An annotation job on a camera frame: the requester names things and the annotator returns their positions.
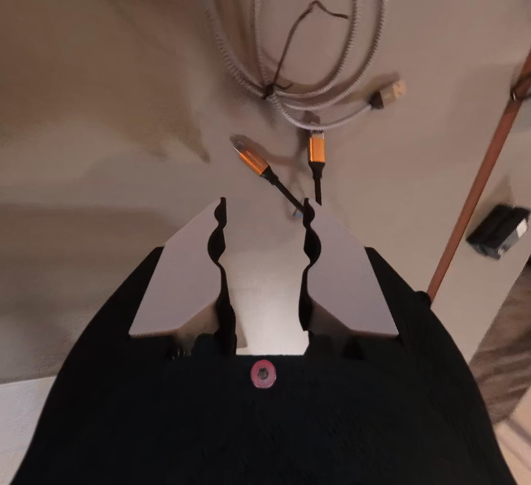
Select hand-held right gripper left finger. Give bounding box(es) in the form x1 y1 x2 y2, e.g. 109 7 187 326
129 197 238 355

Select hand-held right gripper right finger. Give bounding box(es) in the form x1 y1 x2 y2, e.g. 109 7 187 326
298 198 400 355

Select black cable with orange plugs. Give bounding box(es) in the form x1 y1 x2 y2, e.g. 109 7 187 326
230 128 328 220

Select grey braided cable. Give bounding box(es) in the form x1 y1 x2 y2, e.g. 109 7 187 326
209 0 408 133

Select small black box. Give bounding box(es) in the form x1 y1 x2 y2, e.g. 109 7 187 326
465 203 531 262

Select black twist tie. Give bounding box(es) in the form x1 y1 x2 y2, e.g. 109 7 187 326
261 0 350 101

